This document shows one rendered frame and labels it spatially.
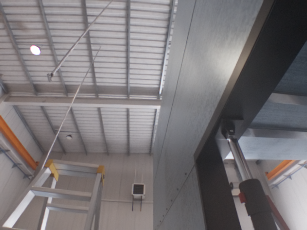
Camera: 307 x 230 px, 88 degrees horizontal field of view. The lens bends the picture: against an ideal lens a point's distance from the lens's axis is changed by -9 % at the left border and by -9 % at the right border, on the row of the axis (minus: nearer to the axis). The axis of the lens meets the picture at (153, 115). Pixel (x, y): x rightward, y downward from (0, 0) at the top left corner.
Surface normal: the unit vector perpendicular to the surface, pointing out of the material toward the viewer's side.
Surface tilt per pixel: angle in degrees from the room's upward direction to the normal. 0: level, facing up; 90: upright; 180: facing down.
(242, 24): 90
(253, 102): 180
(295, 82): 180
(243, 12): 90
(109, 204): 90
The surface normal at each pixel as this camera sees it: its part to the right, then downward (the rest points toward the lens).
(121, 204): 0.10, -0.70
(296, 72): 0.00, 0.71
